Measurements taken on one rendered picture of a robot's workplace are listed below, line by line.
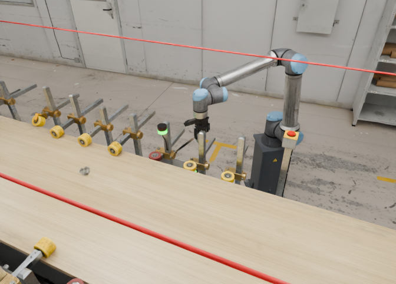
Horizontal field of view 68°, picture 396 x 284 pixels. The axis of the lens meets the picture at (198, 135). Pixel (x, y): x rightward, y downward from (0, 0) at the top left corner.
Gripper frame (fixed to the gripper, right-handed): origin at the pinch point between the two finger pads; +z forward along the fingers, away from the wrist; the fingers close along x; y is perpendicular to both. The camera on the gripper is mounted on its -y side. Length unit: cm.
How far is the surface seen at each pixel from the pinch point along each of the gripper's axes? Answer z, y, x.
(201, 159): 6.5, 6.6, -9.8
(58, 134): 1, -94, -29
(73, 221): 5, -34, -80
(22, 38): 53, -466, 237
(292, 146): -21, 60, -12
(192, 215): 6, 20, -53
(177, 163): 19.3, -13.1, -6.0
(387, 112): 83, 155, 249
